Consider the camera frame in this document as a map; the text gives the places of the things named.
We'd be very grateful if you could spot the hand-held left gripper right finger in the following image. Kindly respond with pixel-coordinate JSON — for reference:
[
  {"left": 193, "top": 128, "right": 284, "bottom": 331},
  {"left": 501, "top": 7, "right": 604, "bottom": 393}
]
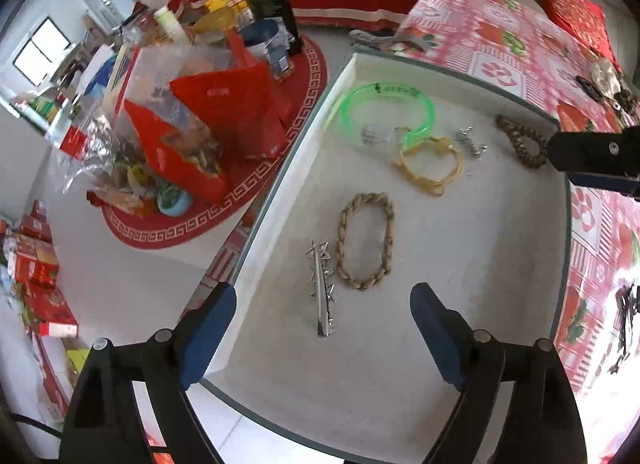
[{"left": 409, "top": 283, "right": 589, "bottom": 464}]

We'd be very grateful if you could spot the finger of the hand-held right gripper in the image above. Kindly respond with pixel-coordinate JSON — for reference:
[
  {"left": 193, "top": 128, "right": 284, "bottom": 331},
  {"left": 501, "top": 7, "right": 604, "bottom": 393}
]
[
  {"left": 569, "top": 172, "right": 640, "bottom": 193},
  {"left": 547, "top": 126, "right": 640, "bottom": 175}
]

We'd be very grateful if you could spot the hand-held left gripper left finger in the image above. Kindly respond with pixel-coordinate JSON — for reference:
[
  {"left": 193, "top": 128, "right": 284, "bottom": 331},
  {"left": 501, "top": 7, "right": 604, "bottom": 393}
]
[{"left": 59, "top": 283, "right": 238, "bottom": 464}]

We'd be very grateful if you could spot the brown bead bracelet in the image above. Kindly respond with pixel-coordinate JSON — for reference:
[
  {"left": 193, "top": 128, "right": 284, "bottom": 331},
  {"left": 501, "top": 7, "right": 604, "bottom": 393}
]
[{"left": 494, "top": 114, "right": 551, "bottom": 169}]

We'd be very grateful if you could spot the white shallow tray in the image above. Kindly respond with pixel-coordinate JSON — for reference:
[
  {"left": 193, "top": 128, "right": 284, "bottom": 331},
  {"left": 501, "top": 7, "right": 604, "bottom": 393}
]
[{"left": 200, "top": 51, "right": 574, "bottom": 464}]

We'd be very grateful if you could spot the braided tan bracelet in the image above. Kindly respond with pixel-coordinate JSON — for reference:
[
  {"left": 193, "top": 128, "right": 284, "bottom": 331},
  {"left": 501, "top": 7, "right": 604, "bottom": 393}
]
[{"left": 336, "top": 191, "right": 396, "bottom": 291}]

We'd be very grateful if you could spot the silver hair clip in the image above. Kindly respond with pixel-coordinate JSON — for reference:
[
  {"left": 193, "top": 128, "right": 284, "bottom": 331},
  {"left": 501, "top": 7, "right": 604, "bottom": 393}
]
[{"left": 305, "top": 240, "right": 340, "bottom": 339}]

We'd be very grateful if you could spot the small silver charm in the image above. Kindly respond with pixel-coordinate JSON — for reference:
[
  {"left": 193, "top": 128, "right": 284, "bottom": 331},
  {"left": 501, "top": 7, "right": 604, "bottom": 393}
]
[{"left": 455, "top": 126, "right": 488, "bottom": 159}]

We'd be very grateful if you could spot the gold bracelet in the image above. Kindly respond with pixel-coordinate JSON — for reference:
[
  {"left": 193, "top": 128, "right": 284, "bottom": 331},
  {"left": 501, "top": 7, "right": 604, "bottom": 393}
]
[{"left": 391, "top": 137, "right": 465, "bottom": 197}]

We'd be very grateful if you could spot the clear crystal bracelet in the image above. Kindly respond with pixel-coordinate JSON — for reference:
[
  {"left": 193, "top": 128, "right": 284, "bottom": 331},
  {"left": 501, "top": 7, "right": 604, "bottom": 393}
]
[{"left": 359, "top": 123, "right": 407, "bottom": 146}]

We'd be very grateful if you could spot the green translucent bangle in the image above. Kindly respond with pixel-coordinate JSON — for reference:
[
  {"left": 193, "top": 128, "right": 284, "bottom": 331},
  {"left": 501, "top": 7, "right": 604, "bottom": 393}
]
[{"left": 339, "top": 82, "right": 437, "bottom": 151}]

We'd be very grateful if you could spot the leopard print scrunchie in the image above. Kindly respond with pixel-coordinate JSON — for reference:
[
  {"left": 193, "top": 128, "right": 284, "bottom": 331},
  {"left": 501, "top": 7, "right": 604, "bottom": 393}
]
[{"left": 611, "top": 87, "right": 640, "bottom": 117}]

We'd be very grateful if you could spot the white scrunchie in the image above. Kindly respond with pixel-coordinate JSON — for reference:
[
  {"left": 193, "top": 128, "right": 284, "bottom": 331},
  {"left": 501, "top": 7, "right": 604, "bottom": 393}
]
[{"left": 587, "top": 58, "right": 621, "bottom": 95}]

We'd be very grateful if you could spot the black hair clip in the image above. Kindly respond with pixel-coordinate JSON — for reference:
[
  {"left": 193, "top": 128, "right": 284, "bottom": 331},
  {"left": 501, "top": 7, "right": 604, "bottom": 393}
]
[{"left": 609, "top": 283, "right": 640, "bottom": 376}]

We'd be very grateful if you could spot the teal round container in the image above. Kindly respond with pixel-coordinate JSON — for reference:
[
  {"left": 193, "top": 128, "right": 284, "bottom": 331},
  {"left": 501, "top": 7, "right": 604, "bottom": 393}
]
[{"left": 157, "top": 184, "right": 194, "bottom": 216}]

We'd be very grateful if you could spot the pink strawberry tablecloth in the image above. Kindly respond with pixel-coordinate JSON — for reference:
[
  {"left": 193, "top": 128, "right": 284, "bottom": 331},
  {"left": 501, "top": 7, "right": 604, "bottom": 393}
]
[{"left": 397, "top": 0, "right": 640, "bottom": 395}]

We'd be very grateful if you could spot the red embroidered pillow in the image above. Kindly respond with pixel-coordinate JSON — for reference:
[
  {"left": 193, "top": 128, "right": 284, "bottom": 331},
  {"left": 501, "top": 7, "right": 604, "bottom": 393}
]
[{"left": 531, "top": 0, "right": 623, "bottom": 72}]

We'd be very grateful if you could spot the stack of red boxes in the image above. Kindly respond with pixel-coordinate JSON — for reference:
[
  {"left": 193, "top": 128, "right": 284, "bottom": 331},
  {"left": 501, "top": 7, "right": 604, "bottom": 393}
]
[{"left": 0, "top": 201, "right": 81, "bottom": 340}]

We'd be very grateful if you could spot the red paper bag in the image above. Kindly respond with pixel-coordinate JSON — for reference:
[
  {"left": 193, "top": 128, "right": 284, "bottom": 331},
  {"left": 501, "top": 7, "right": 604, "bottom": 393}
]
[{"left": 122, "top": 63, "right": 293, "bottom": 206}]

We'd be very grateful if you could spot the clear plastic bag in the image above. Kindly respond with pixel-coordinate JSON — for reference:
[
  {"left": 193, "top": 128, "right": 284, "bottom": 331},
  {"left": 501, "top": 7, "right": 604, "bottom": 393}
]
[{"left": 49, "top": 38, "right": 228, "bottom": 196}]

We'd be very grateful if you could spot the silver metal clamp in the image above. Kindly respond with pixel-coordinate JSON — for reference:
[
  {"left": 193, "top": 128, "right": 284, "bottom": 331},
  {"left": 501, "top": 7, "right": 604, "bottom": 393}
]
[{"left": 348, "top": 28, "right": 428, "bottom": 54}]

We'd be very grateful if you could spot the blue jar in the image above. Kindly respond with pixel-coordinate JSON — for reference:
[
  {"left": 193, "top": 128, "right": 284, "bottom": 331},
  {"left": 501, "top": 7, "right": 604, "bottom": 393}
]
[{"left": 239, "top": 19, "right": 294, "bottom": 81}]

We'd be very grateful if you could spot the white lotion bottle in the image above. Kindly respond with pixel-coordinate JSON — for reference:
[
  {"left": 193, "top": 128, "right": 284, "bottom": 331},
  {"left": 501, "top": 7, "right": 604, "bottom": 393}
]
[{"left": 153, "top": 6, "right": 189, "bottom": 44}]

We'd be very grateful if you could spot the yellow box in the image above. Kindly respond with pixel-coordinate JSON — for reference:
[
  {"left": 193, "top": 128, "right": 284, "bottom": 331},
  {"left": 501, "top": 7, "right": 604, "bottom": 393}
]
[{"left": 204, "top": 0, "right": 252, "bottom": 16}]

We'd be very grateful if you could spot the window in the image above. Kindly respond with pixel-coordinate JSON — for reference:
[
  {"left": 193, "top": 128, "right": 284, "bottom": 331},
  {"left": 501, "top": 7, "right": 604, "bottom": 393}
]
[{"left": 14, "top": 16, "right": 70, "bottom": 86}]

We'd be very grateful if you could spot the black box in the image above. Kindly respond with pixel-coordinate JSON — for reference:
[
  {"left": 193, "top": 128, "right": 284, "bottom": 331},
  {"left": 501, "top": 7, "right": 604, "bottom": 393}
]
[{"left": 234, "top": 0, "right": 304, "bottom": 56}]

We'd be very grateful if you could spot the black hair tie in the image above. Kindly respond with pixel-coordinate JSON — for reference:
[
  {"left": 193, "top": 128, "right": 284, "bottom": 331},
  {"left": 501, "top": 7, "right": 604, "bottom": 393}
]
[{"left": 575, "top": 75, "right": 601, "bottom": 98}]

